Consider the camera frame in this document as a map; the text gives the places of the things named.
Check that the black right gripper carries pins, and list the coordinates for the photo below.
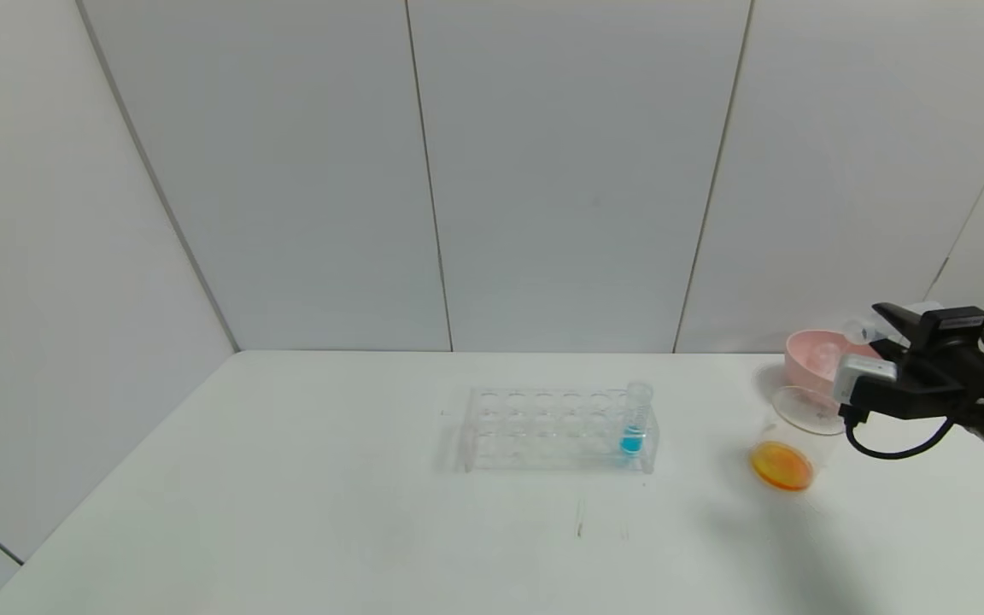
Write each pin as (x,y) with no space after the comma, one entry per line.
(957,324)

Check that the test tube with yellow pigment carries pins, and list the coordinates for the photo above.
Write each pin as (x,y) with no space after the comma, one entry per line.
(859,330)

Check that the clear plastic beaker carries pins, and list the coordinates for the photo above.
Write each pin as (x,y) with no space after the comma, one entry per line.
(782,465)

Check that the test tube with blue pigment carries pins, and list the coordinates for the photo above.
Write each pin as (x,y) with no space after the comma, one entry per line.
(634,427)

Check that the clear acrylic test tube rack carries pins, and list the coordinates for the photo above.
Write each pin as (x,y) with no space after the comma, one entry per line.
(535,427)

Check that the pink plastic bowl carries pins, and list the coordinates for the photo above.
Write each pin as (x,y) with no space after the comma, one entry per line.
(799,363)

